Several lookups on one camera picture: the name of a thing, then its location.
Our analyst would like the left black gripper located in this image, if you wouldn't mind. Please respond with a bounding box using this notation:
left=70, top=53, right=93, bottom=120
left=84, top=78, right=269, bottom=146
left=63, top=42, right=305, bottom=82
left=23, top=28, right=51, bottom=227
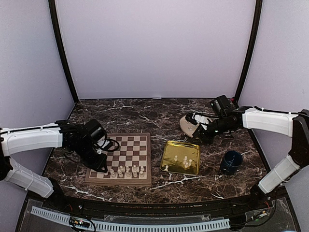
left=74, top=139, right=108, bottom=173

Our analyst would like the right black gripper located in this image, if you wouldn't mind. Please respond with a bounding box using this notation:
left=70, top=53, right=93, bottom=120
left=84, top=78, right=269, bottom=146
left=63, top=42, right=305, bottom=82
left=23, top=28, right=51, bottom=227
left=190, top=116, right=232, bottom=145

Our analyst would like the white chess queen piece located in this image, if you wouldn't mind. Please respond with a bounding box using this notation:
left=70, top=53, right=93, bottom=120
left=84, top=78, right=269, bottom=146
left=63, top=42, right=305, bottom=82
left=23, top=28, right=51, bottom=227
left=110, top=169, right=116, bottom=178

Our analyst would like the white chess king piece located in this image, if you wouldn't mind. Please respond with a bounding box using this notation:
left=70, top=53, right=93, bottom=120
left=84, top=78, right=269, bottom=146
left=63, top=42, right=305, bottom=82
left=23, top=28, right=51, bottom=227
left=117, top=169, right=124, bottom=178

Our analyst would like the wooden chess board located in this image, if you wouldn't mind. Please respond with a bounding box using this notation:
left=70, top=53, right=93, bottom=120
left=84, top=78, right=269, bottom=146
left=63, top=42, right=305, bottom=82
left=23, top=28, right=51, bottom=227
left=85, top=132, right=152, bottom=187

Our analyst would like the gold metal tray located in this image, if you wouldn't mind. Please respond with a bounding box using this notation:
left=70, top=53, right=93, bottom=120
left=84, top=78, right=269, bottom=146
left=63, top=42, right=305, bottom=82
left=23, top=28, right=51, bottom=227
left=160, top=141, right=200, bottom=176

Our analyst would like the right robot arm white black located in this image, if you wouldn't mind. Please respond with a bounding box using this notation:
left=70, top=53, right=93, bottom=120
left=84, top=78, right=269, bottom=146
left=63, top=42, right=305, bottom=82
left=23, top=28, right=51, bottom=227
left=185, top=95, right=309, bottom=210

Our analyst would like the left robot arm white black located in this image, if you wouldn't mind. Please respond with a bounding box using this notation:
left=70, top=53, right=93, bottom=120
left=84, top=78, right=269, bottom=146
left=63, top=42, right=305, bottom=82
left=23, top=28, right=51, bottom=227
left=0, top=119, right=112, bottom=211

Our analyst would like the white chess piece cluster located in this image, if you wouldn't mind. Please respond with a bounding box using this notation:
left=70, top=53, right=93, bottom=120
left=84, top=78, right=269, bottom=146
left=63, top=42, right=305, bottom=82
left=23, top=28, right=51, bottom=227
left=183, top=156, right=188, bottom=164

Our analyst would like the dark blue mug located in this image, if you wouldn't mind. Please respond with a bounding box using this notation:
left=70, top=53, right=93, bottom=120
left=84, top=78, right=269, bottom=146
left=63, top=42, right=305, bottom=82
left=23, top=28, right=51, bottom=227
left=220, top=150, right=243, bottom=175

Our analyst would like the beige floral ceramic plate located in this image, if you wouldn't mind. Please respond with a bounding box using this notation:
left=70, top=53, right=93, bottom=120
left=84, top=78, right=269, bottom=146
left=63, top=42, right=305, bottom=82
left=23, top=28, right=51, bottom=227
left=179, top=116, right=199, bottom=138

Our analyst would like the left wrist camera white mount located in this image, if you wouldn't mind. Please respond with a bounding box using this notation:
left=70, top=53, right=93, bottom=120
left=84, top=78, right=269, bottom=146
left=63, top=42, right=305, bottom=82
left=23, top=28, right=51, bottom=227
left=94, top=138, right=120, bottom=152

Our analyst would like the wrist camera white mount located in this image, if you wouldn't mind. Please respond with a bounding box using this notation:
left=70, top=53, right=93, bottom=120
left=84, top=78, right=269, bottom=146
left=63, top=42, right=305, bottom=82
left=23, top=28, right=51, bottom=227
left=94, top=138, right=120, bottom=152
left=185, top=113, right=212, bottom=125

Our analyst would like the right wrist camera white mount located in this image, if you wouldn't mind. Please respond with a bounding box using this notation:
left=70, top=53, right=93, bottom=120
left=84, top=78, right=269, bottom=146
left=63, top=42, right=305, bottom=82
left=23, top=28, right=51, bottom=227
left=185, top=113, right=212, bottom=125

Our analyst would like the right black frame post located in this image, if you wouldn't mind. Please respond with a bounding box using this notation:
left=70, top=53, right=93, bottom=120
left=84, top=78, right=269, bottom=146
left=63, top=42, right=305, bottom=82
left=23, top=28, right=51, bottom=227
left=233, top=0, right=263, bottom=104

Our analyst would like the black frame post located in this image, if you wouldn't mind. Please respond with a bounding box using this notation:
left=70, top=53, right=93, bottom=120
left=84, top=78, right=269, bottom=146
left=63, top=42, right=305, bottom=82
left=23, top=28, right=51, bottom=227
left=48, top=0, right=79, bottom=104
left=233, top=0, right=263, bottom=104

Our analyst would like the white cable duct strip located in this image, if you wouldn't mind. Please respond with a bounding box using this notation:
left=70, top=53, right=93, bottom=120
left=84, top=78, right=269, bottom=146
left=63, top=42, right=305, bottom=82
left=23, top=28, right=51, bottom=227
left=30, top=206, right=231, bottom=232

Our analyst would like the left black frame post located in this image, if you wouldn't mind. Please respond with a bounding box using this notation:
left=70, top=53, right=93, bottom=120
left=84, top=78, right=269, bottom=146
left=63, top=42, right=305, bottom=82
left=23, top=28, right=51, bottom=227
left=48, top=0, right=79, bottom=104

